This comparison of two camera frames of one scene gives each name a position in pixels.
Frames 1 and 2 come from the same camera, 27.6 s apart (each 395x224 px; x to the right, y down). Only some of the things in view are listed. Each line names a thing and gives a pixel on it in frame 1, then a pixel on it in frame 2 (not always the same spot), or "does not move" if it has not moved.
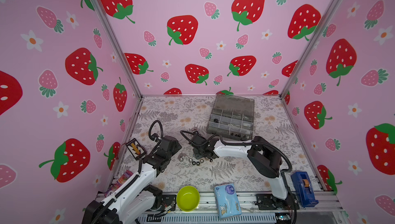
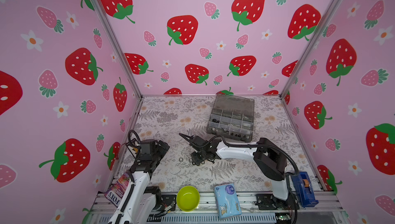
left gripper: x=176 y=148 → x=161 y=151
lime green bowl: x=187 y=198 does not move
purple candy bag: x=126 y=175 does not move
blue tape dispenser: x=302 y=182 does not move
